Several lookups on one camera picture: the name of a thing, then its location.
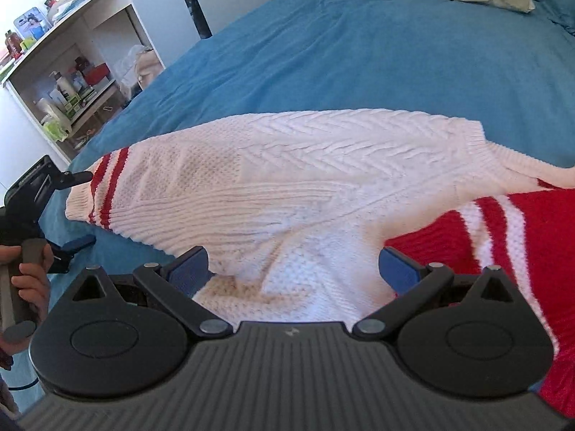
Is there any white shelf unit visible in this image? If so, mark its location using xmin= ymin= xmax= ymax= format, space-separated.
xmin=4 ymin=0 xmax=200 ymax=162

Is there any person's left hand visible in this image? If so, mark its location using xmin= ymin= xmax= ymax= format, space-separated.
xmin=1 ymin=244 xmax=54 ymax=371

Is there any blue bed sheet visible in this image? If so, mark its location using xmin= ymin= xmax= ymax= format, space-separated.
xmin=42 ymin=0 xmax=574 ymax=297

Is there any red and white knit sweater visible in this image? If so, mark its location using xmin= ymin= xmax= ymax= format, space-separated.
xmin=65 ymin=109 xmax=574 ymax=416

